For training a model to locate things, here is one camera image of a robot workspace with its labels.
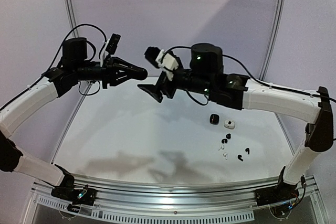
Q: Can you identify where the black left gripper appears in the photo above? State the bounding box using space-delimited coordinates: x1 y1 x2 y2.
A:
74 56 139 88

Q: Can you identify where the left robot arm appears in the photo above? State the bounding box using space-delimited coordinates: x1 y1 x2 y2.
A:
1 34 148 200

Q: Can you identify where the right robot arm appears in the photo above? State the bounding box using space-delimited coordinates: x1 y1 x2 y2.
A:
140 43 334 201

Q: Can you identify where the small black charging case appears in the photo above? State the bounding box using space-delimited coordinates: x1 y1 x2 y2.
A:
209 113 220 125

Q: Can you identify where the small white charging case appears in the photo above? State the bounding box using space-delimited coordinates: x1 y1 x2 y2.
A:
223 120 236 129

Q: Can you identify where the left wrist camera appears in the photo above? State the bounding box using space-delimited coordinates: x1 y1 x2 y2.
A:
99 34 121 62

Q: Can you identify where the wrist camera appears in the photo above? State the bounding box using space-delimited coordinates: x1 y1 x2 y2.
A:
144 47 183 81
99 34 121 62

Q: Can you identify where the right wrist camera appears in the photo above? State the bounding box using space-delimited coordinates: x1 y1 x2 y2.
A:
144 47 183 81

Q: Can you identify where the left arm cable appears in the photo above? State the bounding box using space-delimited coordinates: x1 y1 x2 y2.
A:
47 23 110 96

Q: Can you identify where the left aluminium wall post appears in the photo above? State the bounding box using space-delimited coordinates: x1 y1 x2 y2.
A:
64 0 79 37

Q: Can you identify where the aluminium wall post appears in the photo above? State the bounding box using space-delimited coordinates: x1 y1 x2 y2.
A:
259 0 285 80
64 0 79 37

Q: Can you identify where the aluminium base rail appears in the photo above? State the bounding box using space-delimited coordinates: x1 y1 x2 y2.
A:
24 176 328 223

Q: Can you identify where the right aluminium wall post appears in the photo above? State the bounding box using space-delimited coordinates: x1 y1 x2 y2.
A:
259 0 285 80

